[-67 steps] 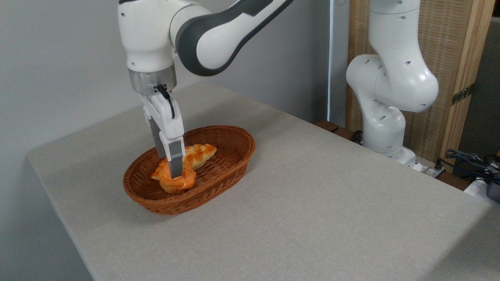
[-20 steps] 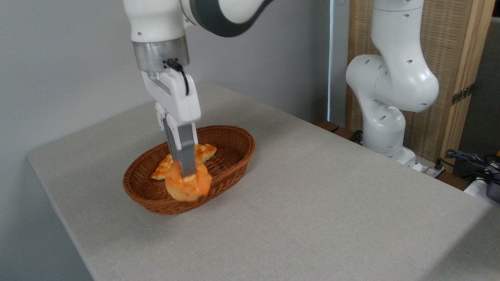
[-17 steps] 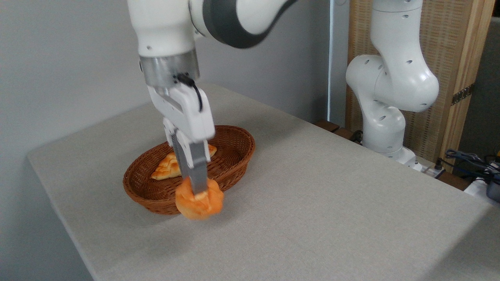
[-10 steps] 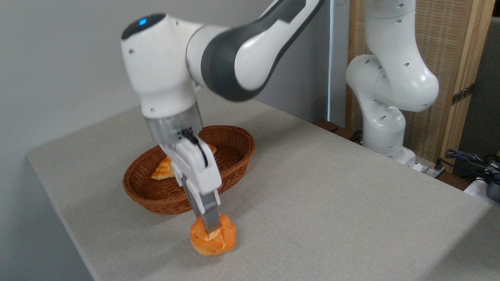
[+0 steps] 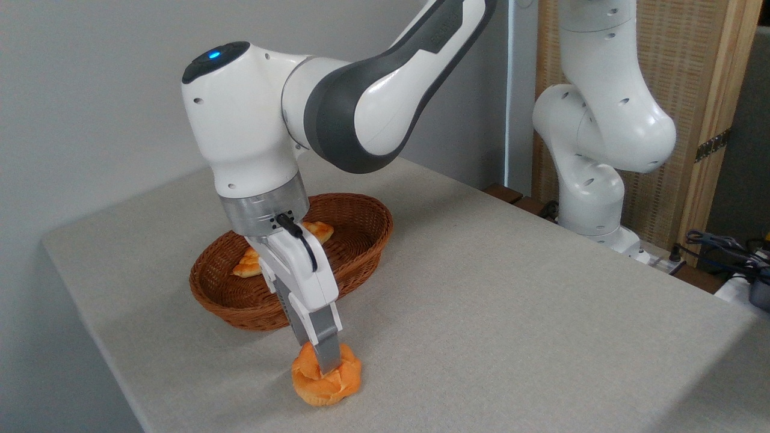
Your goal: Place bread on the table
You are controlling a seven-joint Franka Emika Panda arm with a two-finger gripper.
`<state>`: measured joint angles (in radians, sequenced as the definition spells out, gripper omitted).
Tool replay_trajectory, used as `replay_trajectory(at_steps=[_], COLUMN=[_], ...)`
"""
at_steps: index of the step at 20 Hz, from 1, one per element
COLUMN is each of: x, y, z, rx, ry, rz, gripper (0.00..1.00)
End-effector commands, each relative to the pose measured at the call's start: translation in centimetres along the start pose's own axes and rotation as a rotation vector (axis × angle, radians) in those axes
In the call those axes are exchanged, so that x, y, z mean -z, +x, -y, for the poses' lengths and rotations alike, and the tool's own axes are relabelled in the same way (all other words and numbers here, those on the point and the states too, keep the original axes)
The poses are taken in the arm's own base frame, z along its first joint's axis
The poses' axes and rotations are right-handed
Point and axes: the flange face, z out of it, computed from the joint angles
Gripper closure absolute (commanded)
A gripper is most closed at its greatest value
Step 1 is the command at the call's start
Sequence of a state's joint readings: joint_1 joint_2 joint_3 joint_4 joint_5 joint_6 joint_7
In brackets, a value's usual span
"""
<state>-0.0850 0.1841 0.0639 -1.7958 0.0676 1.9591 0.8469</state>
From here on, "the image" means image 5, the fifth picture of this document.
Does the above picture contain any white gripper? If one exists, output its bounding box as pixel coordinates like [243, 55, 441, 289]
[247, 229, 343, 375]

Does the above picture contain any round orange bread bun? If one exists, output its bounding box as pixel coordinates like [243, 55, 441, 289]
[291, 342, 363, 407]

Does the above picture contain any braided golden bread loaf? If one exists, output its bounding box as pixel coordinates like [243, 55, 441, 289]
[233, 221, 335, 278]

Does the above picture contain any brown wicker basket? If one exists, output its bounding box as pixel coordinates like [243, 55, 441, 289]
[189, 192, 394, 331]

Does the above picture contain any brown wooden block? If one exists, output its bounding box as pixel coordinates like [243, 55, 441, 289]
[484, 185, 524, 205]
[513, 196, 551, 218]

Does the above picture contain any white power strip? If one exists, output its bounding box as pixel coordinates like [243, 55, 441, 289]
[636, 242, 688, 275]

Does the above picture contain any metal screen hinge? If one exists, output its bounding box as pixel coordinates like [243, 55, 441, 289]
[695, 127, 733, 163]

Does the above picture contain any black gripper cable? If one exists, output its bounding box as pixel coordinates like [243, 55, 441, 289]
[276, 213, 318, 272]

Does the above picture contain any white vertical post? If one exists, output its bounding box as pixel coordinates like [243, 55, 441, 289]
[504, 0, 540, 196]

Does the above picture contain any bundle of dark cables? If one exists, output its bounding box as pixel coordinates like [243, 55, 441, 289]
[685, 230, 770, 283]

